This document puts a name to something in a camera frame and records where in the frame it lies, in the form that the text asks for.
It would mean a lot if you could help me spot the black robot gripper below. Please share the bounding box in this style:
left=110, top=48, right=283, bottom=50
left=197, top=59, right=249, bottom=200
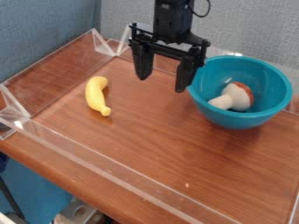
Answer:
left=129, top=0, right=211, bottom=93

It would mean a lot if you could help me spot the clear acrylic tray barrier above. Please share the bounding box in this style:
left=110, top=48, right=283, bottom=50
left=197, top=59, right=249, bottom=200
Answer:
left=0, top=31, right=299, bottom=224

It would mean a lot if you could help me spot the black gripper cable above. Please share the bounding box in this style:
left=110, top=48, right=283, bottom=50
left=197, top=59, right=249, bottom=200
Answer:
left=186, top=0, right=211, bottom=18

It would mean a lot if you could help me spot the white brown toy mushroom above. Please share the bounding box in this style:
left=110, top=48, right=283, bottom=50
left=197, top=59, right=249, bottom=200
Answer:
left=208, top=82, right=255, bottom=111

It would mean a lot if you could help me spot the grey metal bracket below table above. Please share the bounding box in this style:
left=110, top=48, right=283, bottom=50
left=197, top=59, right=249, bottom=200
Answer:
left=52, top=199, right=104, bottom=224

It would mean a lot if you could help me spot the blue plastic bowl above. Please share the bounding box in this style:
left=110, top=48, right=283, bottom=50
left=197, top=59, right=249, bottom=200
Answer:
left=188, top=55, right=292, bottom=130

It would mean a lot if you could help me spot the yellow toy banana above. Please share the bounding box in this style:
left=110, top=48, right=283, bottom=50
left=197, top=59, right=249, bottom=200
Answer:
left=85, top=76, right=110, bottom=116

